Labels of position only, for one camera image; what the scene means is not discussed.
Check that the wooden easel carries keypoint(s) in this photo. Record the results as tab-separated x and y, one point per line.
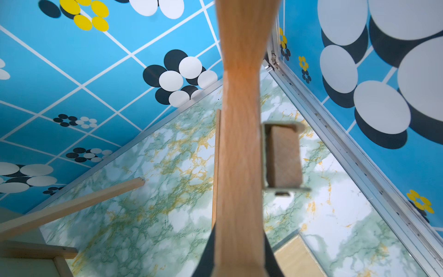
58	255
244	30

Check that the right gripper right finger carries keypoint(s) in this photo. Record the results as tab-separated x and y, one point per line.
271	264

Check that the plywood board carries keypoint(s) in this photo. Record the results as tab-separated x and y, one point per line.
296	260

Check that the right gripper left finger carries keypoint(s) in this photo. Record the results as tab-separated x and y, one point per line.
206	263

